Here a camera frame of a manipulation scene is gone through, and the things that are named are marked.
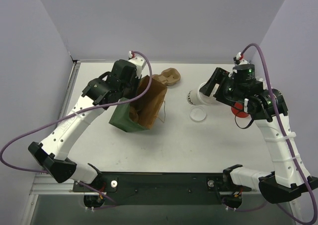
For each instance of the red cup with straws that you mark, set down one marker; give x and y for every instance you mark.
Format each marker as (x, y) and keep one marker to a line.
(238, 111)

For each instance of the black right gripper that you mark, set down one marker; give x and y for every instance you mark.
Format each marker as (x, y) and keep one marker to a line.
(219, 86)

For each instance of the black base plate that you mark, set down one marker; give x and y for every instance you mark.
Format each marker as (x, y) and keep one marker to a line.
(161, 196)

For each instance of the aluminium rail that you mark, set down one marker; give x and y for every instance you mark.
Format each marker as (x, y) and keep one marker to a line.
(49, 188)

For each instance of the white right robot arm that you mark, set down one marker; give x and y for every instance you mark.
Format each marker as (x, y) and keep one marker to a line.
(290, 178)

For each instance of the translucent plastic lid on table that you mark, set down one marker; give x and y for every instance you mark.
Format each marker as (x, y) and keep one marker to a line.
(197, 114)

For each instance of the green paper bag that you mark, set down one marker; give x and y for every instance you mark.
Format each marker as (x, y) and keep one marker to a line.
(150, 103)

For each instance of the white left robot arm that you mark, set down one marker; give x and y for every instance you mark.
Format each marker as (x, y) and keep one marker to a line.
(52, 152)

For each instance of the brown cardboard cup carrier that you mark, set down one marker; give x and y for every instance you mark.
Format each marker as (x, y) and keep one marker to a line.
(136, 115)
(168, 77)

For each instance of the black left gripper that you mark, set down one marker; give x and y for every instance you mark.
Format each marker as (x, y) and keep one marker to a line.
(134, 83)

